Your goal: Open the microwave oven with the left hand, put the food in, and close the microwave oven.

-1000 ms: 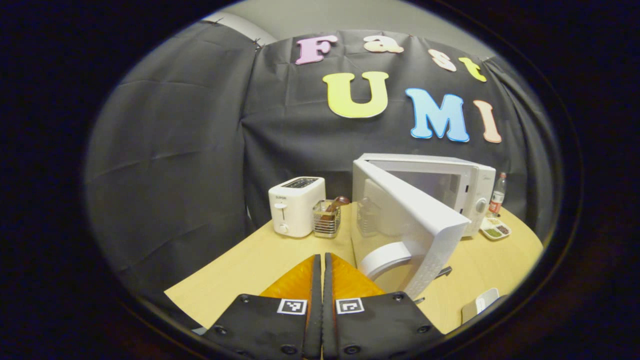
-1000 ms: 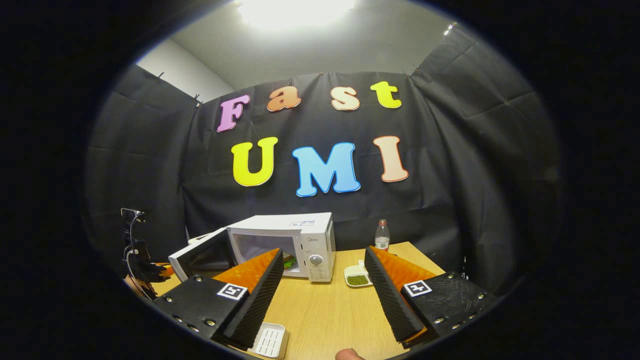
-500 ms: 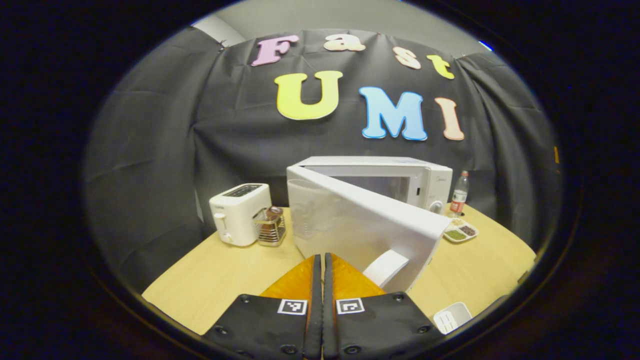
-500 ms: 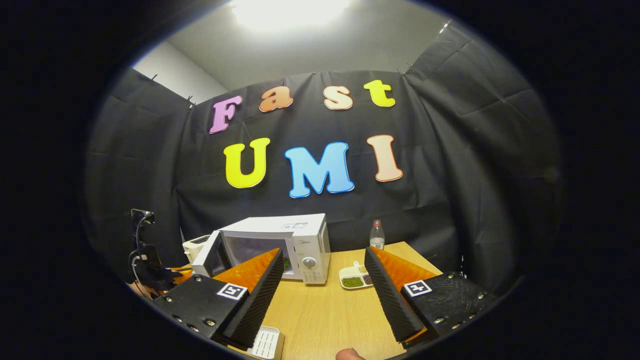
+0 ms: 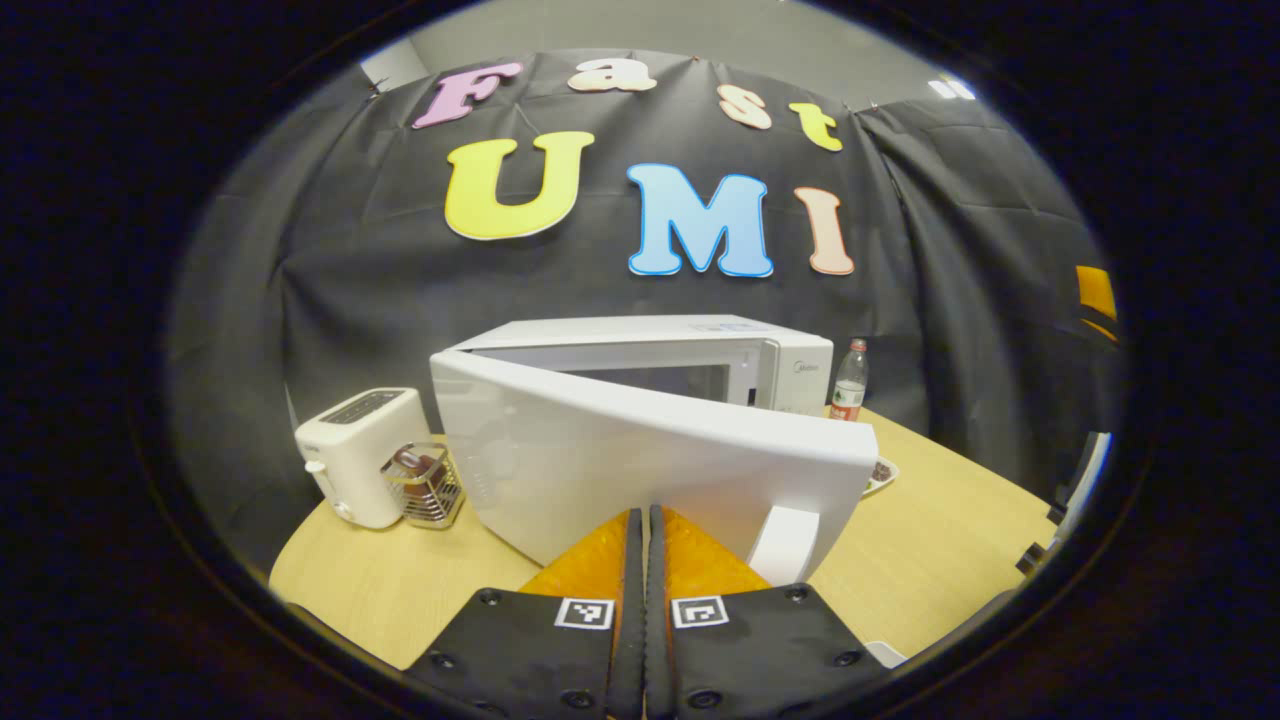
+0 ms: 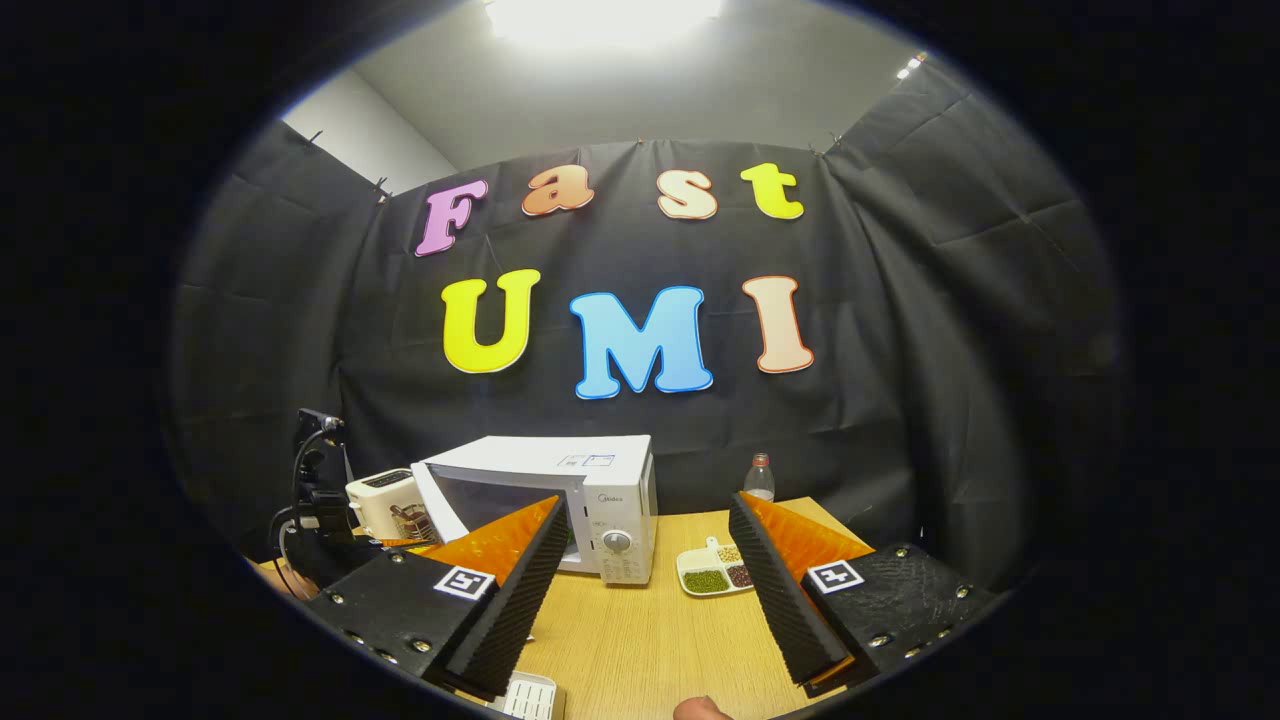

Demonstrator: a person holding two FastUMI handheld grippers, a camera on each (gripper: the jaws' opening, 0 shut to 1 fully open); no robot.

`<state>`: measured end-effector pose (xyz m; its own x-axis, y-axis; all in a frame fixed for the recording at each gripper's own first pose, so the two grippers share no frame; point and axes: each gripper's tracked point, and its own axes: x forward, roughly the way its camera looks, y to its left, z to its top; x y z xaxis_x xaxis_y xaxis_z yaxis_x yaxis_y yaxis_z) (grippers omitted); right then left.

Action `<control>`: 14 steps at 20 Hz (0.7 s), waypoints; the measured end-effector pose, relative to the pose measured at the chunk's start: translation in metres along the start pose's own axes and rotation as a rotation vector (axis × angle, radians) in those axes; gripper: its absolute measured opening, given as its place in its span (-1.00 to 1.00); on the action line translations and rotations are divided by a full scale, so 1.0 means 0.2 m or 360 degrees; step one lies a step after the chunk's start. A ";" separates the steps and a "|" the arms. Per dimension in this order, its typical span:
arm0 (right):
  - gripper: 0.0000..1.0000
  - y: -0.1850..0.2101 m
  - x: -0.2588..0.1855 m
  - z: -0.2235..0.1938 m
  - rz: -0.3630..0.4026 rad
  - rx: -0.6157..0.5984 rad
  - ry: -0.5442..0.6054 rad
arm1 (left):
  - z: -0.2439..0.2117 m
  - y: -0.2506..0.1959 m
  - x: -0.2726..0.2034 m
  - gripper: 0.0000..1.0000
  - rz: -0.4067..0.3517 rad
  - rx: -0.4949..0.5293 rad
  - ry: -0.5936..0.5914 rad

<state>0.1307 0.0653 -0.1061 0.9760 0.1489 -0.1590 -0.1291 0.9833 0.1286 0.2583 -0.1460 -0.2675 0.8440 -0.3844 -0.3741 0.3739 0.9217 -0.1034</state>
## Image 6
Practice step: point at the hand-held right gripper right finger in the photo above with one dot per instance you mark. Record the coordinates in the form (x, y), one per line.
(775, 590)

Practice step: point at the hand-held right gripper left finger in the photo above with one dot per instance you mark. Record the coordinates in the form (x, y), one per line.
(520, 600)

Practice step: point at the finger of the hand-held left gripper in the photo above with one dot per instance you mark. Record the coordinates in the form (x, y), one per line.
(405, 544)

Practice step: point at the white microwave oven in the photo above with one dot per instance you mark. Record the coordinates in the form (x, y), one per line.
(560, 460)

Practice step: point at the white toaster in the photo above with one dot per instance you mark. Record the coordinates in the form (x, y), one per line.
(375, 505)

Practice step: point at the white divided dish of beans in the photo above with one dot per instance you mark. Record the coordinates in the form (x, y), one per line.
(705, 580)

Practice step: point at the white ribbed tray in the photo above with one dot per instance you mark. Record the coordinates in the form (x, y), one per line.
(530, 695)

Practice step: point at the clear bottle with red label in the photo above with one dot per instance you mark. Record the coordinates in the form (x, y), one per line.
(760, 485)

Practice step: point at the black backdrop cloth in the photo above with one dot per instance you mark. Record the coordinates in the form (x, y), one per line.
(950, 300)

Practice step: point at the small ceiling light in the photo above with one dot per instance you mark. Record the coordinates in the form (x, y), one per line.
(912, 66)

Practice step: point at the large ceiling light panel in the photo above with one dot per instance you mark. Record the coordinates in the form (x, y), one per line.
(600, 20)

